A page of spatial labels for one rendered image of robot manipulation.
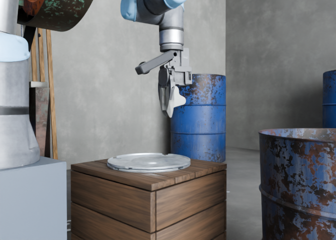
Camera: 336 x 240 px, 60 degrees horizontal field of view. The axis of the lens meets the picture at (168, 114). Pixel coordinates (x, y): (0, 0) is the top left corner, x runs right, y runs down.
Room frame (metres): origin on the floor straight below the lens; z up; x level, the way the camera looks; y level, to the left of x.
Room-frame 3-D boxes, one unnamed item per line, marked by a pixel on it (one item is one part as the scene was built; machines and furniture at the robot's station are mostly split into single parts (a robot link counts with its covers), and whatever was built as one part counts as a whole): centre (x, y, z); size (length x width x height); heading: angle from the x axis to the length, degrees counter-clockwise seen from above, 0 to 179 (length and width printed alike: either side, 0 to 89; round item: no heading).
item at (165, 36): (0.89, -0.01, 0.75); 0.08 x 0.08 x 0.05
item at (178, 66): (0.89, -0.02, 0.67); 0.09 x 0.08 x 0.12; 114
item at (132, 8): (0.82, 0.06, 0.83); 0.11 x 0.11 x 0.08; 34
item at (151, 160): (1.03, 0.07, 0.36); 0.29 x 0.29 x 0.01
